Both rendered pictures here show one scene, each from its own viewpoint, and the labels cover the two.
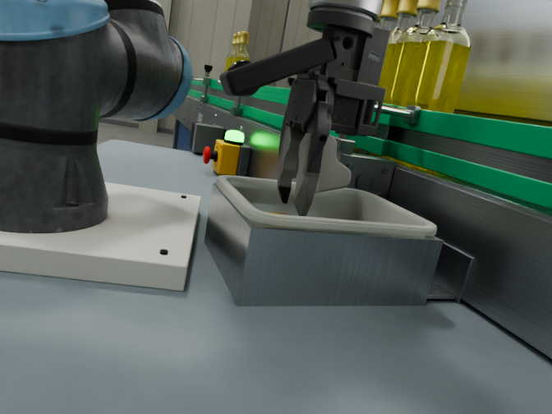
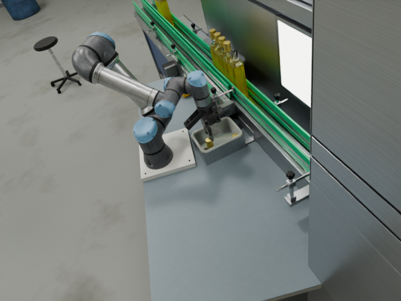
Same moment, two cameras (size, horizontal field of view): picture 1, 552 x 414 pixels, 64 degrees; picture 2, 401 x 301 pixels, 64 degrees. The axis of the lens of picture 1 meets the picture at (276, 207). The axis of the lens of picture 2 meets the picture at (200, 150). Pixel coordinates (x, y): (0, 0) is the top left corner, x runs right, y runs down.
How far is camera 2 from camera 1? 118 cm
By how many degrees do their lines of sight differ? 32
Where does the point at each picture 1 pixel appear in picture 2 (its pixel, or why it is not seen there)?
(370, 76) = (215, 110)
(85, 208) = (170, 157)
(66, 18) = (153, 133)
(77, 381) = (190, 191)
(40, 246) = (169, 169)
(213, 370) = (207, 182)
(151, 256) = (187, 162)
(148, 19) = not seen: hidden behind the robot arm
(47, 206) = (164, 161)
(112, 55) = (160, 128)
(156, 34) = not seen: hidden behind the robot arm
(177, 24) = not seen: outside the picture
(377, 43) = (213, 104)
